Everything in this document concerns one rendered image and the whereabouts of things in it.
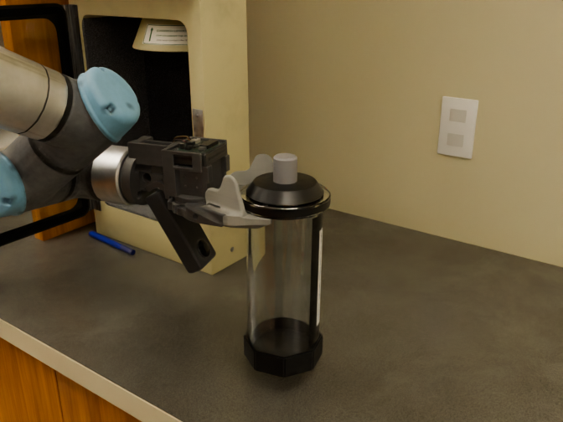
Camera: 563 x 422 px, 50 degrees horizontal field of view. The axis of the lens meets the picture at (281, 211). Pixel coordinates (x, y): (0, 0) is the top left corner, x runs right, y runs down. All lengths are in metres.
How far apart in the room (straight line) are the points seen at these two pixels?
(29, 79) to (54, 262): 0.61
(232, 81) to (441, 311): 0.50
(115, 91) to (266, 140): 0.83
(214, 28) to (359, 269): 0.49
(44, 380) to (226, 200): 0.52
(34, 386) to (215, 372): 0.39
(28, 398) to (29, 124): 0.63
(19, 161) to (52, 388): 0.46
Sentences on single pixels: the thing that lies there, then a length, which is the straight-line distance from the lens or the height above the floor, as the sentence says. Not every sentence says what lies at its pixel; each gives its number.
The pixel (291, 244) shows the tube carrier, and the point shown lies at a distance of 0.69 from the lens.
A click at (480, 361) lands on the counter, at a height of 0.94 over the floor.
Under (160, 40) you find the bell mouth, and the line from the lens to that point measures 1.06.
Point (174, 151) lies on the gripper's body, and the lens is 0.72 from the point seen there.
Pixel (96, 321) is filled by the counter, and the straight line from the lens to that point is 0.99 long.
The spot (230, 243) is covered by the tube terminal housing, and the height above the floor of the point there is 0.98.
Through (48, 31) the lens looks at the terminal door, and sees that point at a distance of 1.16.
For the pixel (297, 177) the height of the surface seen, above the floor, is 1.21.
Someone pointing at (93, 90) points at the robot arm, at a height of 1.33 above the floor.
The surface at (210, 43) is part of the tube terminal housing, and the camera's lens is 0.98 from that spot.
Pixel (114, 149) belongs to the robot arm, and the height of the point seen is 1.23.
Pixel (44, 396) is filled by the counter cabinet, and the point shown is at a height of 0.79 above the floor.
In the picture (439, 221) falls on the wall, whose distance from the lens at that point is 1.30.
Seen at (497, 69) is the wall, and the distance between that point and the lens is 1.19.
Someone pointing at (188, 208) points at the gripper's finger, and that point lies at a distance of 0.71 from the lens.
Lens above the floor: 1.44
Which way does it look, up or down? 22 degrees down
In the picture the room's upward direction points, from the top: straight up
